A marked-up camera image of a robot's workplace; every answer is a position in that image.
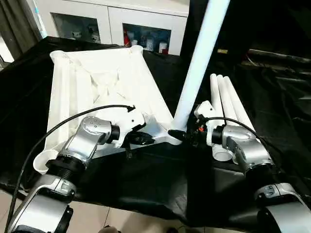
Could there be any pale blue vertical pipe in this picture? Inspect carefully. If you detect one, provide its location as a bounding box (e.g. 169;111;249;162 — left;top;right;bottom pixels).
34;0;48;39

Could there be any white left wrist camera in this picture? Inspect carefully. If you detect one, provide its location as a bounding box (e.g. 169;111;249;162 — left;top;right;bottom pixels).
113;106;148;149

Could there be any white plastic table top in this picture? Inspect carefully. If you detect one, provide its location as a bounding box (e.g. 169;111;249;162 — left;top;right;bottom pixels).
33;45;182;174

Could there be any black right camera cable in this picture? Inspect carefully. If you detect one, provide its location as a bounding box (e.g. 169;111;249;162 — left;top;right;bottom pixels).
201;116;286;166

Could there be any dark metal pole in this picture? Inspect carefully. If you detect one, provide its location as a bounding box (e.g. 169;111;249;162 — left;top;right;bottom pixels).
247;50;311;65

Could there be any white glass-door cabinet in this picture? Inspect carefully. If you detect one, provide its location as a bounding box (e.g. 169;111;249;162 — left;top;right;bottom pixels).
34;0;190;56

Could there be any black camera cable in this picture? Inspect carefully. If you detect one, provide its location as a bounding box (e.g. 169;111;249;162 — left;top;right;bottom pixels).
6;104;136;233
201;116;286;166

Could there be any white plastic table leg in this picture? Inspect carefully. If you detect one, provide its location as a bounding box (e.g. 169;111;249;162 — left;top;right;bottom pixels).
209;74;234;163
171;0;231;134
217;75;243;127
223;76;258;139

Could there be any black left camera cable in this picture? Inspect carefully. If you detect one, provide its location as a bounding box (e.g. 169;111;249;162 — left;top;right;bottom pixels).
6;104;136;233

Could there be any grey curtain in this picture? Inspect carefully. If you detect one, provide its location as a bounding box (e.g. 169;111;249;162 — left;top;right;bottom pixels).
0;0;41;61

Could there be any black mat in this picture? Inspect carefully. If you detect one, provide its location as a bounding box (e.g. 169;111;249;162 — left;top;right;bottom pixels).
0;36;311;230

